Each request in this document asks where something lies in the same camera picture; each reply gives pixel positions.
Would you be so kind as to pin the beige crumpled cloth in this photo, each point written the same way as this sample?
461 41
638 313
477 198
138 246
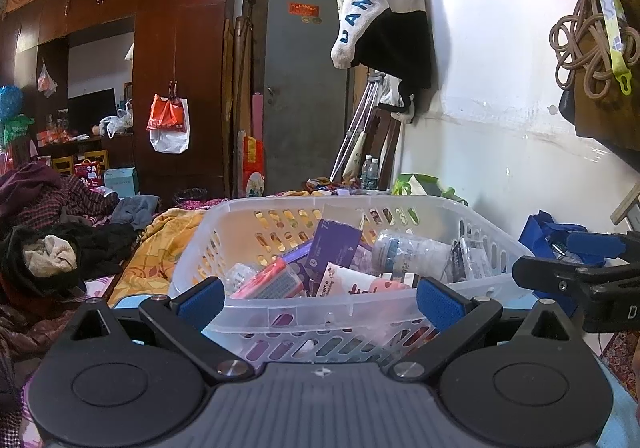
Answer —
50 255

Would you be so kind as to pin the blue grey cloth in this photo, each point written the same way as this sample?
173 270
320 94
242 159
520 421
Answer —
135 210

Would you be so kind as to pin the green printed bag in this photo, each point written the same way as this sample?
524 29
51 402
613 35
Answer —
15 127

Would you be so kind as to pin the green white tote bag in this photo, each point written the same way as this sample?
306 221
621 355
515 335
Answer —
420 185

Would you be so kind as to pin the blue plastic bags bundle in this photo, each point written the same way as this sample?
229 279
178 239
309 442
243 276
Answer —
9 102

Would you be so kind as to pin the brown wooden wardrobe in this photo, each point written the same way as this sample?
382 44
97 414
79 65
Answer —
175 27

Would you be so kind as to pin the orange plastic bag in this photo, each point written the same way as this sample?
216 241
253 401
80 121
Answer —
165 112

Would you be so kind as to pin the wooden planks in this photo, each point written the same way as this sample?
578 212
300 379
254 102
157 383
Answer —
240 102

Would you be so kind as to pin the grey door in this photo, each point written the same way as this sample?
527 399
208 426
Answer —
300 102

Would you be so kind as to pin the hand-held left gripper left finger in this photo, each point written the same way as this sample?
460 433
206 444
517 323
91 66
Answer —
200 303

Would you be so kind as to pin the red white bagged packet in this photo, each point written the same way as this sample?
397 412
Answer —
270 280

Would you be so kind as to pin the dark box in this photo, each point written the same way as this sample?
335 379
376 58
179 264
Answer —
472 260

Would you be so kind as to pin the brown hanging bag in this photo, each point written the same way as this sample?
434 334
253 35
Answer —
610 122

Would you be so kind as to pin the red printed box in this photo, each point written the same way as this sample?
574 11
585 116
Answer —
89 173

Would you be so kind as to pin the pink white printed packet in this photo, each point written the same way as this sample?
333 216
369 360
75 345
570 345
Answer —
360 283

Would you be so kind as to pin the teal box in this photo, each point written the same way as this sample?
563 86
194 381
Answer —
121 183

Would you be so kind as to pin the white roll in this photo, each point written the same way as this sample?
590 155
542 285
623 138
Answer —
410 253

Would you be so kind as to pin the pink white hanging bag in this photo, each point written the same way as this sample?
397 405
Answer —
47 82

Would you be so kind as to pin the clear water bottle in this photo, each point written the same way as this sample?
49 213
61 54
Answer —
366 175
375 177

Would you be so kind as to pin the black television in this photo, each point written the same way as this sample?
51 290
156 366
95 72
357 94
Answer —
92 107

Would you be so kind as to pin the white knotted plastic bag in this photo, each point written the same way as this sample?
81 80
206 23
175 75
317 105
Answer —
117 120

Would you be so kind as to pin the blue shopping bag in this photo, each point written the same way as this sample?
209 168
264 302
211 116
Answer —
537 233

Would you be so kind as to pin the red yellow carton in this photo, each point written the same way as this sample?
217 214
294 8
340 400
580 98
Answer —
254 167

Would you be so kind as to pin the yellow printed blanket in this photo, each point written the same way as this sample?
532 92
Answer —
155 248

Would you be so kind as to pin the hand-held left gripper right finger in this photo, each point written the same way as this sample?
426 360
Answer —
440 305

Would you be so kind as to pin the white plastic basket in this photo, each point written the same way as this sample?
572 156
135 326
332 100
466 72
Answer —
350 315

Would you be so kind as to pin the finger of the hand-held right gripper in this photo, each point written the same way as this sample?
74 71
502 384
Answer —
595 245
550 275

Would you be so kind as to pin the black clothes pile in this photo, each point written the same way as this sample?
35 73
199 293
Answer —
100 248

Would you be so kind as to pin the purple box with barcode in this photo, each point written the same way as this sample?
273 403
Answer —
300 273

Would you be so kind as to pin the dark purple clothes pile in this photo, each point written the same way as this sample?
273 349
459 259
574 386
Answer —
30 188

